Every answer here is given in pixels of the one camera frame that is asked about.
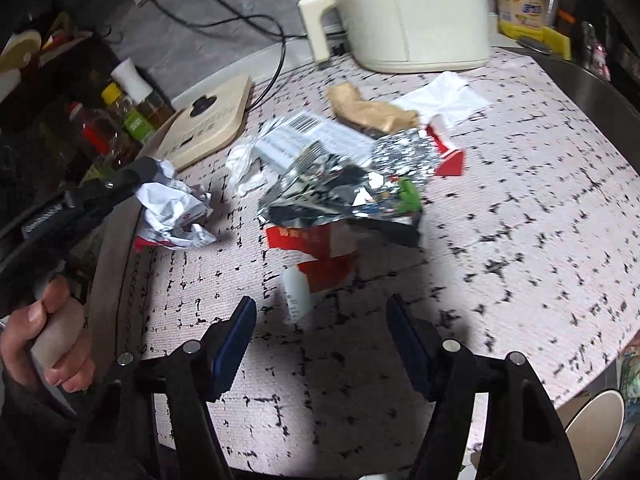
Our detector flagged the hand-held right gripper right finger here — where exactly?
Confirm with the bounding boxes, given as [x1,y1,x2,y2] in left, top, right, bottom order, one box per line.
[386,294,583,480]

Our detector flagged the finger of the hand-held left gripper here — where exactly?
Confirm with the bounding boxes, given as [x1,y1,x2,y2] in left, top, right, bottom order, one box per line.
[62,156,161,241]

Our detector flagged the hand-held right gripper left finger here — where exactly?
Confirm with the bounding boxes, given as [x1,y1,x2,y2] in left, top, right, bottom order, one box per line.
[55,296,258,480]

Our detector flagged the white paper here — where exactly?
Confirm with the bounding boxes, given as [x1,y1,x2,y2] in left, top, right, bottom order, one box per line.
[134,159,218,251]

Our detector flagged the red and white wrapper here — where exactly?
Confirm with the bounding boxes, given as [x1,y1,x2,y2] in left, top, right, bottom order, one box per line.
[265,220,360,293]

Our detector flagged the white striped-label wrapper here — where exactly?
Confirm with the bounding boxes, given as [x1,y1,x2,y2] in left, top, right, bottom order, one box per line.
[225,112,386,196]

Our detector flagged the beige round waste bin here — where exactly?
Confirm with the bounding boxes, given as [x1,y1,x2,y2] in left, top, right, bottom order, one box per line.
[557,390,629,480]

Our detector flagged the person's left hand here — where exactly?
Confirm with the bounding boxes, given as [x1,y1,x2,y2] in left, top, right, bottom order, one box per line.
[0,277,97,394]

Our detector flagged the yellow-capped green-label bottle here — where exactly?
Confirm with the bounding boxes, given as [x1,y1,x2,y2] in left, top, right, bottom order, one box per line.
[101,82,158,144]

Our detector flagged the white tube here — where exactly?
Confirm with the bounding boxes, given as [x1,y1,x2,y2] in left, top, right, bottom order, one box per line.
[281,265,317,324]

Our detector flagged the white-capped oil bottle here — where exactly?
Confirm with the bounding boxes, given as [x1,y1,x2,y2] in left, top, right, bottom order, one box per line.
[111,57,176,128]

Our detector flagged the beige board with black knob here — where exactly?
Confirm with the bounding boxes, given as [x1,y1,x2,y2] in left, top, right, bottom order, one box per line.
[137,72,253,171]

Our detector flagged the green plastic scrap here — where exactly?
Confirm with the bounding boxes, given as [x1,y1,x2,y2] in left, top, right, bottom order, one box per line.
[396,177,423,214]

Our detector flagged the white round lid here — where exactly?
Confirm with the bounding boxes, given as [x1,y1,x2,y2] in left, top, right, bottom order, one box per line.
[0,30,43,75]

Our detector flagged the patterned pink table mat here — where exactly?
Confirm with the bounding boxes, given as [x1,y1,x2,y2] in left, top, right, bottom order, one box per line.
[87,45,640,476]

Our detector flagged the silver foil wrapper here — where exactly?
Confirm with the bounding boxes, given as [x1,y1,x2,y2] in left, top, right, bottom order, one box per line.
[257,127,441,248]

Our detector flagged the small red and white carton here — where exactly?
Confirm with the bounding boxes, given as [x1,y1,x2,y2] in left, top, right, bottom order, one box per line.
[422,114,466,178]

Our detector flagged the brown paper bag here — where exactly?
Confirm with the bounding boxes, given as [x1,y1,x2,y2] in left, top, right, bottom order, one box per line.
[326,82,421,136]

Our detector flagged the white tissue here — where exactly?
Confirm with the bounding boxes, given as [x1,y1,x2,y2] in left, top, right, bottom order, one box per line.
[390,71,493,128]

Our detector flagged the steel sink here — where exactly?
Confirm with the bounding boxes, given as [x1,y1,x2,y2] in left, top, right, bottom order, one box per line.
[532,50,640,171]

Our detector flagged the cream air fryer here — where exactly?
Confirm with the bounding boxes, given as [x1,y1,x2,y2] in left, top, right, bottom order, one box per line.
[297,0,493,74]

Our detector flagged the small pink bottles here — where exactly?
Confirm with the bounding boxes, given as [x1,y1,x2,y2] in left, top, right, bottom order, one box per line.
[580,20,612,82]

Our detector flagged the yellow detergent bottle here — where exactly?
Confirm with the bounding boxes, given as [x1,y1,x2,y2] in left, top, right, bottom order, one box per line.
[492,0,573,59]

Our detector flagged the black power cable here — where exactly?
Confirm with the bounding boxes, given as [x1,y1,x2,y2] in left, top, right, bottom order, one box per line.
[142,0,307,111]

